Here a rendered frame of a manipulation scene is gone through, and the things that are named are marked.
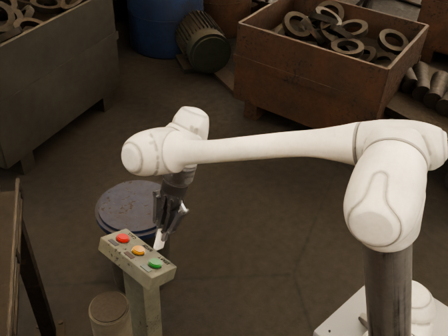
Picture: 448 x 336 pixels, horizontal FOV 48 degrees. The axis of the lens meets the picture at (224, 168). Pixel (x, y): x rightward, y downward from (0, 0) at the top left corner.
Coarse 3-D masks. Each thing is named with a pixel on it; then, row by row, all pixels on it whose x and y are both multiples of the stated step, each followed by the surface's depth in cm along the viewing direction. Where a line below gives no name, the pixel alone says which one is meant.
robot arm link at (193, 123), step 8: (184, 112) 130; (192, 112) 130; (200, 112) 131; (176, 120) 130; (184, 120) 129; (192, 120) 129; (200, 120) 130; (208, 120) 133; (176, 128) 128; (184, 128) 129; (192, 128) 129; (200, 128) 130; (208, 128) 133; (192, 136) 129; (200, 136) 131
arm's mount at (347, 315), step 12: (348, 300) 168; (360, 300) 168; (336, 312) 164; (348, 312) 164; (360, 312) 164; (444, 312) 163; (324, 324) 161; (336, 324) 161; (348, 324) 161; (360, 324) 161; (444, 324) 159
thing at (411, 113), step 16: (416, 64) 304; (416, 80) 288; (432, 80) 291; (400, 96) 291; (416, 96) 286; (432, 96) 277; (384, 112) 284; (400, 112) 277; (416, 112) 278; (432, 112) 279
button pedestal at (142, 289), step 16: (112, 256) 155; (144, 256) 155; (160, 256) 157; (128, 272) 152; (144, 272) 148; (160, 272) 149; (128, 288) 166; (144, 288) 159; (144, 304) 164; (160, 304) 172; (144, 320) 170; (160, 320) 177
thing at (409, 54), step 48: (288, 0) 332; (336, 0) 324; (240, 48) 298; (288, 48) 279; (336, 48) 281; (384, 48) 294; (240, 96) 318; (288, 96) 296; (336, 96) 277; (384, 96) 267
